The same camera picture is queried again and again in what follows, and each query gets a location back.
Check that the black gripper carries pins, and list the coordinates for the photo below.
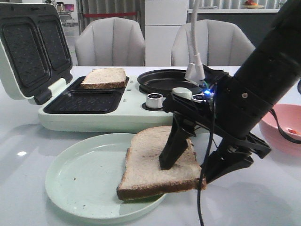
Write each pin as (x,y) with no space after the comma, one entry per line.
(240,103)

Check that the white bread slice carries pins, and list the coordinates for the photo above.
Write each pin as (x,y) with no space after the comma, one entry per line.
(106,78)
(143,176)

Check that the orange shrimp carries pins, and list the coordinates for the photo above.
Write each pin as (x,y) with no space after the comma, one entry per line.
(293,131)

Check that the pink bowl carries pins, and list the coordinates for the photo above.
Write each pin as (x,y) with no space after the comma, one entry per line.
(288,116)

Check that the green sandwich maker lid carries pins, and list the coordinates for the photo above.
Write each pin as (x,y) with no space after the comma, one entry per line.
(33,51)

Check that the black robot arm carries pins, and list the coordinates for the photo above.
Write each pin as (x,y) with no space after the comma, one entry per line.
(278,53)

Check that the green breakfast maker base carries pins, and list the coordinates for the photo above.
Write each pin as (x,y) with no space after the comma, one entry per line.
(101,110)

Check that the right silver control knob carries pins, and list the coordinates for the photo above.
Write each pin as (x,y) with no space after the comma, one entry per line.
(198,98)

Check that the silver control knob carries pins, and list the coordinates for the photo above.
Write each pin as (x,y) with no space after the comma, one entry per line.
(198,98)
(154,100)

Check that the left silver control knob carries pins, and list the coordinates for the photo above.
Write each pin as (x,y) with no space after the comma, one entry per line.
(154,100)

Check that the black round frying pan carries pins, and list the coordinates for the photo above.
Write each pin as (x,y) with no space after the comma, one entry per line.
(163,81)

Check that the right grey upholstered chair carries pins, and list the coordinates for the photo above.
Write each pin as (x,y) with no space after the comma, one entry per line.
(220,43)

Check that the grey upholstered chair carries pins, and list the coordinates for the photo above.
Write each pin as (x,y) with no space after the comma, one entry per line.
(220,43)
(111,42)

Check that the light green round plate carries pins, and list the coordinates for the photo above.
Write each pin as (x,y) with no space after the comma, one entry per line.
(83,179)

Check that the dark kitchen counter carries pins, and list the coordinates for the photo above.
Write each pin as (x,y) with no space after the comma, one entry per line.
(255,23)

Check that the white refrigerator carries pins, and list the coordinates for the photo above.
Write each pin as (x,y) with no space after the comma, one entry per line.
(163,18)

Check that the left grey upholstered chair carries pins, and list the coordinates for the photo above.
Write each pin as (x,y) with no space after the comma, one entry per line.
(111,42)

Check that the fruit bowl on counter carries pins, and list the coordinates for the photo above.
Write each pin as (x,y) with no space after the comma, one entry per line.
(250,4)

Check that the red barrier belt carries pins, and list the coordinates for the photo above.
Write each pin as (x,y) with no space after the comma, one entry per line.
(110,15)

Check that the background work desk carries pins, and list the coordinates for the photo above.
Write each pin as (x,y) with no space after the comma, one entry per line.
(67,12)

